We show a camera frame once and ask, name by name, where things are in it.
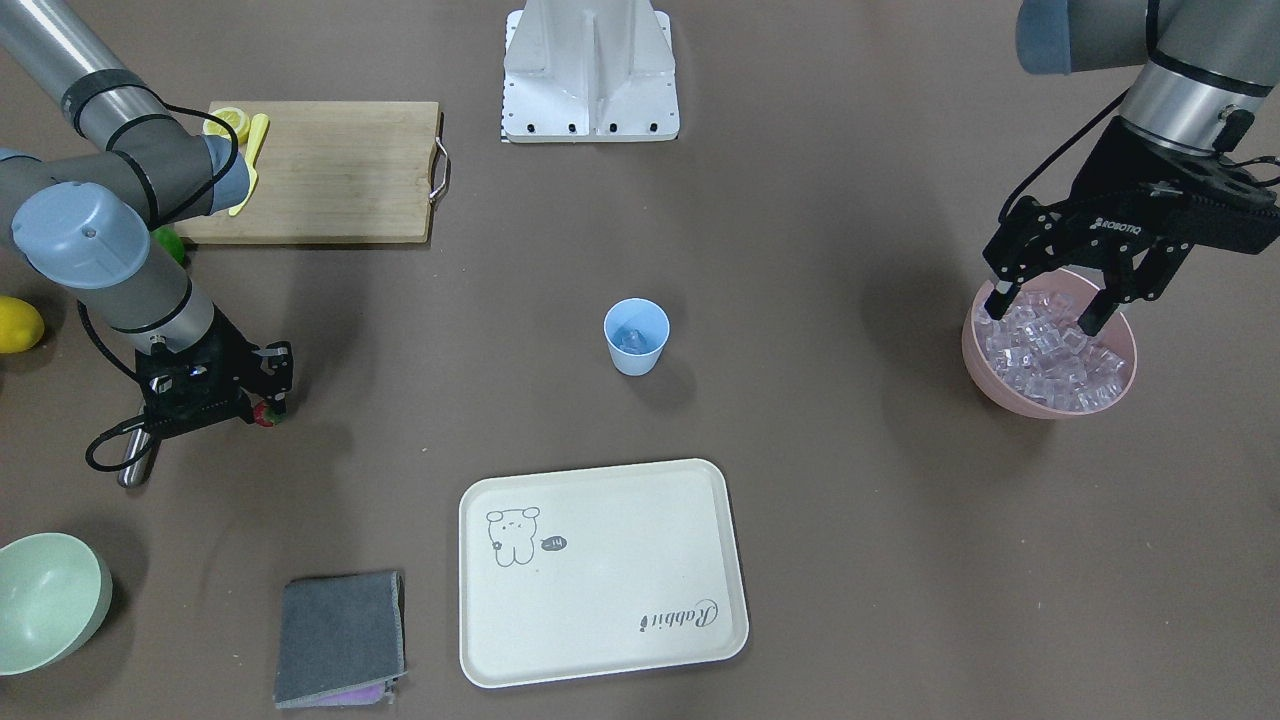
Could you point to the lemon half slice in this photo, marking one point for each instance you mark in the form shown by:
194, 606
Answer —
229, 122

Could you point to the red strawberry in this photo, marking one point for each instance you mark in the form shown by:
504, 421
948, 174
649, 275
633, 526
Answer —
268, 415

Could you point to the grey folded cloth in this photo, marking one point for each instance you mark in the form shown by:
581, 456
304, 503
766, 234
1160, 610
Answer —
338, 633

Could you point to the pink bowl of ice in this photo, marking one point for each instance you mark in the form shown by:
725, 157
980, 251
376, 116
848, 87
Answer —
1036, 361

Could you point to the light blue plastic cup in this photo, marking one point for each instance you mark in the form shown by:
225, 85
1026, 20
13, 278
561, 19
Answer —
642, 314

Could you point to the ice cube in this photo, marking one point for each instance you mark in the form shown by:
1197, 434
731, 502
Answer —
631, 341

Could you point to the steel muddler with black tip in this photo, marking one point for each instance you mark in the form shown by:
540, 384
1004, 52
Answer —
137, 460

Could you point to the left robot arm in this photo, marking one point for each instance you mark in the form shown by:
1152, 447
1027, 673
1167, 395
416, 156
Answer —
1205, 67

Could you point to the green lime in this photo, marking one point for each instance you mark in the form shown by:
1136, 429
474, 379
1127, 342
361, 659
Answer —
169, 240

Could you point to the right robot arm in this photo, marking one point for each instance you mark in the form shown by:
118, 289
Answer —
87, 224

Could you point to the wooden cutting board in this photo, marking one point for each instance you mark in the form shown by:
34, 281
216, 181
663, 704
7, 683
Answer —
337, 173

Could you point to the yellow plastic knife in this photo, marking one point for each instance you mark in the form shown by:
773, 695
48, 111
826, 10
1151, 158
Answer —
259, 128

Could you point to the purple cloth under grey cloth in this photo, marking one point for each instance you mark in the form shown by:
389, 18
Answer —
365, 695

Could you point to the mint green bowl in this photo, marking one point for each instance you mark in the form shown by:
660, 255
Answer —
55, 593

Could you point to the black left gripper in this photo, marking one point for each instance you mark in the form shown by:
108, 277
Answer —
1122, 172

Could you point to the cream rabbit tray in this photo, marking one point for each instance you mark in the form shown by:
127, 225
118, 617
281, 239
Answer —
590, 572

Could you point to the yellow lemon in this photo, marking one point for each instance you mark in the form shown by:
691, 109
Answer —
22, 327

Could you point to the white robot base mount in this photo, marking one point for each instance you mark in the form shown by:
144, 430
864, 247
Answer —
589, 72

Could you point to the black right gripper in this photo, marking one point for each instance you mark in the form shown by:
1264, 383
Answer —
232, 361

